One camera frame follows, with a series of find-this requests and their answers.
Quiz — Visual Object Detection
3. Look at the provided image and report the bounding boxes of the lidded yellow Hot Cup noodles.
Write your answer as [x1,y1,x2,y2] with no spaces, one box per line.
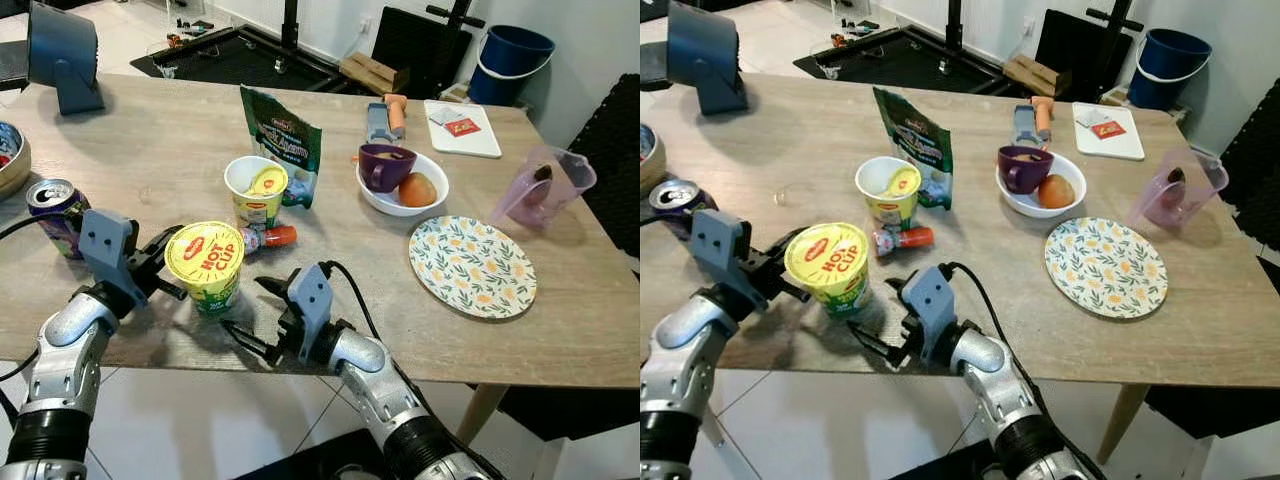
[783,222,873,321]
[164,221,247,317]

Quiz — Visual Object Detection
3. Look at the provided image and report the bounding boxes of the small bottle with red cap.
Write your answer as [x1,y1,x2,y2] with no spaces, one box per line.
[240,225,299,254]
[872,226,936,258]

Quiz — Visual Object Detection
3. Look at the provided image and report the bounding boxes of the open yellow noodle cup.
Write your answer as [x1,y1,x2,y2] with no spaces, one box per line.
[855,156,923,233]
[223,155,291,233]

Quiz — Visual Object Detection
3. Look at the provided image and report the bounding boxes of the purple drink can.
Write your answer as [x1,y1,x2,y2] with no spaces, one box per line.
[25,178,91,261]
[650,178,719,241]

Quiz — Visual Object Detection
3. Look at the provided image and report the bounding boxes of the green snack bag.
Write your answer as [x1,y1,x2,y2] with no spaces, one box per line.
[240,85,324,211]
[873,86,954,211]

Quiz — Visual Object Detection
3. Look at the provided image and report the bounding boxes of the white ceramic bowl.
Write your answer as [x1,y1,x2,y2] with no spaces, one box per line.
[996,152,1089,219]
[356,150,451,218]

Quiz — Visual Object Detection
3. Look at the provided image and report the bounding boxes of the steel mixing bowl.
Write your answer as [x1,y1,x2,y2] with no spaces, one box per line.
[0,120,33,201]
[640,122,669,196]

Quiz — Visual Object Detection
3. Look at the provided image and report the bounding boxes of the purple mug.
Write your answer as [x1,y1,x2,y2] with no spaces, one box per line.
[357,143,419,195]
[997,145,1056,195]

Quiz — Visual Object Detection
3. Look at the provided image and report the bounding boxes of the orange fruit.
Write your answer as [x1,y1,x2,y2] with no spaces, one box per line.
[1037,174,1078,210]
[397,171,439,209]

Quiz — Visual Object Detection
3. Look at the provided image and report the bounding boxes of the black ribbed foam mat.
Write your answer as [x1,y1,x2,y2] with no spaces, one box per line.
[1218,105,1280,251]
[565,72,641,261]

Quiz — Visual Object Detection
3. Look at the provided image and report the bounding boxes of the floral round plate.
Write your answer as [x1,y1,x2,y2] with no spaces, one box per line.
[408,215,538,321]
[1044,217,1169,321]

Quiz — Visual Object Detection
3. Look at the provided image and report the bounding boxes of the black gym floor mat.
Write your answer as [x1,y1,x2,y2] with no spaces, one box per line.
[793,28,1011,96]
[130,25,351,93]

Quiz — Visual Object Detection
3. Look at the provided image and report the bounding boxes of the blue desk fan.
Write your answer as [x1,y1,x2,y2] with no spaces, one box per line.
[667,0,751,116]
[25,0,106,116]

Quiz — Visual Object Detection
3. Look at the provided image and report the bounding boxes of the wooden table leg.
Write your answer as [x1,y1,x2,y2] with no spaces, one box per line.
[455,383,509,446]
[1095,383,1151,466]

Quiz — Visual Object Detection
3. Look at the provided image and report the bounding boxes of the pink measuring jug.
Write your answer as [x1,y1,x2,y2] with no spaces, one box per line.
[1127,148,1230,233]
[490,145,598,233]

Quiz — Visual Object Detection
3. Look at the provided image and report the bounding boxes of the white cutting board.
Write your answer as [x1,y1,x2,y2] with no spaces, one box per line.
[1072,101,1147,162]
[423,99,502,160]

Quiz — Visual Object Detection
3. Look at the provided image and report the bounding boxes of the black flat panel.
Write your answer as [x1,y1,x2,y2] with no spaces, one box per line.
[370,5,471,99]
[1035,8,1136,101]

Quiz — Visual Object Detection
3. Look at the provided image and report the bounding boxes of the blue bucket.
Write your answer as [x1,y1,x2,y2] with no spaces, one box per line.
[468,25,557,108]
[1128,28,1213,111]

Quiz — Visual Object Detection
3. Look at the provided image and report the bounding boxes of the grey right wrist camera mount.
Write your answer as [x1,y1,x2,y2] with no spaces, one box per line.
[900,265,959,366]
[286,262,336,363]

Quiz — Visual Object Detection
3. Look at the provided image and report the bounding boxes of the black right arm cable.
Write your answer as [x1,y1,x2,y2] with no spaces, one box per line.
[318,260,471,461]
[935,262,1051,421]

